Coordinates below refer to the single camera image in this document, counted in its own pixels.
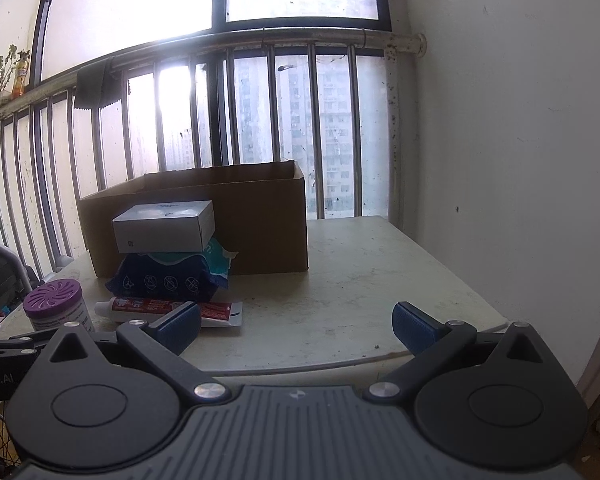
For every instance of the blue wet wipes pack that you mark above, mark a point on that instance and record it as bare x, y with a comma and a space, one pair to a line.
155, 280

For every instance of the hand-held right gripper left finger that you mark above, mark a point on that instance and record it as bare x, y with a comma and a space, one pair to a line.
180, 325

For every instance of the orange bottle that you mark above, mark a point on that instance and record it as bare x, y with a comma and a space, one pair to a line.
20, 80

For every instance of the brown cardboard box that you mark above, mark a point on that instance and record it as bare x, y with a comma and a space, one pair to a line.
260, 225

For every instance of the purple lid air freshener jar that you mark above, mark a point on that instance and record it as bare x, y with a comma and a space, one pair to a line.
55, 310

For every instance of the grey cloth rag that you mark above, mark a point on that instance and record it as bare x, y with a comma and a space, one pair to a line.
91, 87

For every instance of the metal window railing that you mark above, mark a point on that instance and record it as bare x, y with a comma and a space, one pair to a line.
305, 37

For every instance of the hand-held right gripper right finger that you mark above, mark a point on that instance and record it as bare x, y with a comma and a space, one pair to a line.
410, 327

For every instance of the red white toothpaste tube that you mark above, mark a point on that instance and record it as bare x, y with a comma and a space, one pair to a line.
130, 306

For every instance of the small white carton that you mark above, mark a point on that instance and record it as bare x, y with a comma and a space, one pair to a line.
160, 232

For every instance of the wheelchair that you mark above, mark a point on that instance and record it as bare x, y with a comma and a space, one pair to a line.
15, 260

